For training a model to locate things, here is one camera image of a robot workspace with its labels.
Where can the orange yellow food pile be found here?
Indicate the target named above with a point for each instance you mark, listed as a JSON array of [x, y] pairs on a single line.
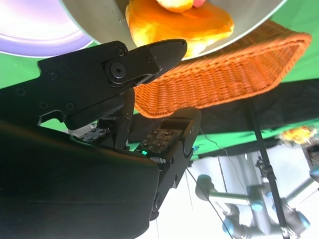
[[299, 134]]

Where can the lavender plate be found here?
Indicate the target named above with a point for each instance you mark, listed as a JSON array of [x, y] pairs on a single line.
[[37, 30]]

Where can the salmon pink cube cake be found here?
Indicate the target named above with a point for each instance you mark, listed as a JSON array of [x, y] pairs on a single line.
[[199, 2]]

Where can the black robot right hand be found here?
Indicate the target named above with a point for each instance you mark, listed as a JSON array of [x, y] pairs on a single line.
[[74, 174]]

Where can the orange wicker basket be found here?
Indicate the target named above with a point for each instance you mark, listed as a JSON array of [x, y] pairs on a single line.
[[224, 82]]

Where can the green tablecloth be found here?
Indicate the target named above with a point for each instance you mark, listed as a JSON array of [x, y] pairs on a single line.
[[304, 20]]

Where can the black stand pole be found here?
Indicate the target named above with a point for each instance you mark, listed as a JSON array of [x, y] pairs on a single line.
[[266, 159]]

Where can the orange white toy bread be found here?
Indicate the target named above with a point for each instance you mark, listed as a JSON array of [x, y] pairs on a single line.
[[174, 27], [174, 5]]

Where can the grey-green bowl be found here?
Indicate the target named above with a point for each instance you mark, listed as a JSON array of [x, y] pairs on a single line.
[[99, 25]]

